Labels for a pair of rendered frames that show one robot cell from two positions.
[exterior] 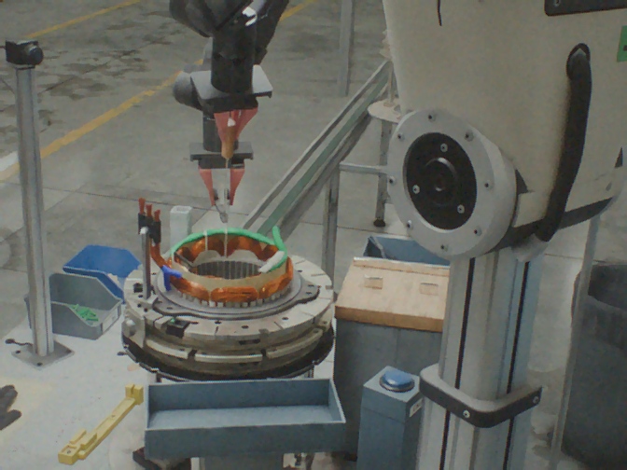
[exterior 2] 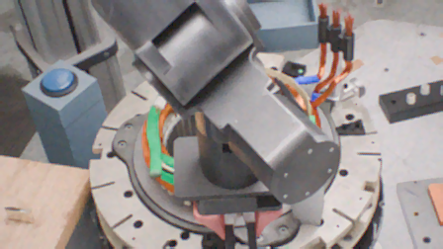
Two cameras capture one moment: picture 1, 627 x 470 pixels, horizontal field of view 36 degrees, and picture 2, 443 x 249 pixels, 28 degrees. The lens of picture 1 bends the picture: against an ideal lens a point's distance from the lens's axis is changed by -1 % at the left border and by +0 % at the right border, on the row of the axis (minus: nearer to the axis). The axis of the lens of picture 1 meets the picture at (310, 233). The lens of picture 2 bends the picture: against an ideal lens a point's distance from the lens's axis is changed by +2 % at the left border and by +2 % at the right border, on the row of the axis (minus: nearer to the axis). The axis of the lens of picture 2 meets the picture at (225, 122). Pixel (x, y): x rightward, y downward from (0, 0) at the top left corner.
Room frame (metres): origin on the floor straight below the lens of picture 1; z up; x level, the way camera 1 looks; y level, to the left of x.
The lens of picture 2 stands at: (1.96, 0.24, 1.81)
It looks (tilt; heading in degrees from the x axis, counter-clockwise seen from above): 47 degrees down; 192
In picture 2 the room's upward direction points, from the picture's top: 8 degrees counter-clockwise
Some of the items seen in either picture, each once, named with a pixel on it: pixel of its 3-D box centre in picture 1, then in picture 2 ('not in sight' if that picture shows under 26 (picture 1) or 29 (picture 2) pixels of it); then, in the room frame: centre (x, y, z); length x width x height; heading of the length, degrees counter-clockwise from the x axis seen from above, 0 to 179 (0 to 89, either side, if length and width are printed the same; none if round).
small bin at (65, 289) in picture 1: (75, 305); not in sight; (1.78, 0.48, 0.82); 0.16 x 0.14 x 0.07; 77
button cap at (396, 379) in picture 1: (397, 379); (57, 80); (1.17, -0.13, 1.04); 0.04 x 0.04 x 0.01
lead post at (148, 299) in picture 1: (148, 269); (333, 60); (1.25, 0.23, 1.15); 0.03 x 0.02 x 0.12; 166
